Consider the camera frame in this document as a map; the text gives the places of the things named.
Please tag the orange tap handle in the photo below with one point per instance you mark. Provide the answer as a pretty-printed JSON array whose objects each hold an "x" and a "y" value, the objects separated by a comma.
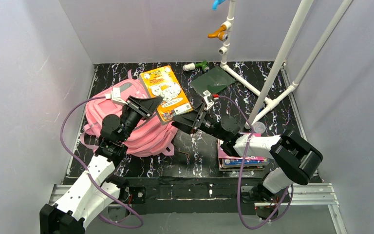
[{"x": 219, "y": 34}]

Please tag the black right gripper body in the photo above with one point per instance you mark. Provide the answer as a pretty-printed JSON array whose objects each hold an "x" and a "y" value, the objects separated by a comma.
[{"x": 196, "y": 117}]

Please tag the aluminium rail frame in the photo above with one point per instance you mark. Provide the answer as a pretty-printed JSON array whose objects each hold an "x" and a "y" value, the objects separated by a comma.
[{"x": 172, "y": 194}]

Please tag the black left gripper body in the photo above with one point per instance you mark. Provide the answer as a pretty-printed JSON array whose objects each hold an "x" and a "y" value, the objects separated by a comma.
[{"x": 138, "y": 107}]

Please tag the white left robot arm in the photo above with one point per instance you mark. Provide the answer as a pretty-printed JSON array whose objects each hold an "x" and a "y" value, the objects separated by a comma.
[{"x": 96, "y": 188}]

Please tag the dark green notebook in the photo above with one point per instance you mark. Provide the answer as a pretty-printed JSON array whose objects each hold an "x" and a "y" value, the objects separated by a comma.
[{"x": 212, "y": 82}]

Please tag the orange activity book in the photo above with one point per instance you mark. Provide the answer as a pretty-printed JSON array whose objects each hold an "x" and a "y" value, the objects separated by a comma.
[{"x": 162, "y": 83}]

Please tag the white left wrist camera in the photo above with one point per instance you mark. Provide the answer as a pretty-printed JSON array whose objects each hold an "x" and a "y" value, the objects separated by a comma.
[{"x": 115, "y": 96}]

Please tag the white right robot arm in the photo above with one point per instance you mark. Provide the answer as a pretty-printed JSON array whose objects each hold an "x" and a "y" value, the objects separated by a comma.
[{"x": 296, "y": 158}]

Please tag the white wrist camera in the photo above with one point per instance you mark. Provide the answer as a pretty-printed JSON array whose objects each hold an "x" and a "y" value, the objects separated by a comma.
[
  {"x": 115, "y": 96},
  {"x": 209, "y": 99}
]

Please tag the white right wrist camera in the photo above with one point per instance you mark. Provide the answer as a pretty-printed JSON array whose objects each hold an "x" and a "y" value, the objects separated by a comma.
[{"x": 209, "y": 99}]

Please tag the pink sticker book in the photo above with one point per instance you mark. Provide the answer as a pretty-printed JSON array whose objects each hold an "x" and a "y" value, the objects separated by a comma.
[{"x": 230, "y": 161}]

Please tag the green white pipe fitting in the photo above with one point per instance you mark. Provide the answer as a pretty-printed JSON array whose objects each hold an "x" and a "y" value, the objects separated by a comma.
[{"x": 192, "y": 66}]

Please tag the pink student backpack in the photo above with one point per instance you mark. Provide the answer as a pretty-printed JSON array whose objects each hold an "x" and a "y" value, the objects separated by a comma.
[{"x": 149, "y": 138}]

